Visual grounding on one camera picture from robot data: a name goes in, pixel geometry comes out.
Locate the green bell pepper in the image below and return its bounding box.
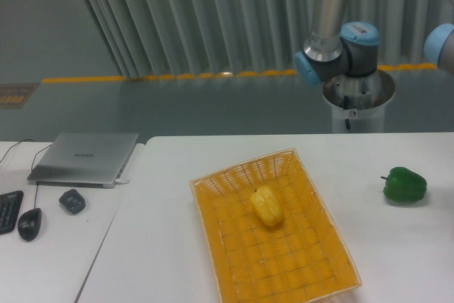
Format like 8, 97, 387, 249
381, 167, 427, 203

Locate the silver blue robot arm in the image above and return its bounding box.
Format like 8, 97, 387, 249
294, 0, 453, 85

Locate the yellow bell pepper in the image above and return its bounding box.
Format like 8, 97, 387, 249
250, 185, 284, 226

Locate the grey pleated curtain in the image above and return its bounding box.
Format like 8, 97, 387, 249
85, 0, 453, 79

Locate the yellow woven basket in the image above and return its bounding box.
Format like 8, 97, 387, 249
190, 149, 362, 302

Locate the silver laptop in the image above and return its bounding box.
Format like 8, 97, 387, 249
28, 133, 139, 188

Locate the small black device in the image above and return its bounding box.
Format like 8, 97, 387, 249
59, 189, 86, 215

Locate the black computer mouse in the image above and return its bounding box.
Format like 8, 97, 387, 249
17, 208, 42, 242

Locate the black keyboard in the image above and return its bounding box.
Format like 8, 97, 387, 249
0, 191, 23, 235

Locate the black mouse cable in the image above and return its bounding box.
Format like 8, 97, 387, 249
31, 148, 50, 209

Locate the black laptop cable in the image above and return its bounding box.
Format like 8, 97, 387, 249
0, 138, 54, 167

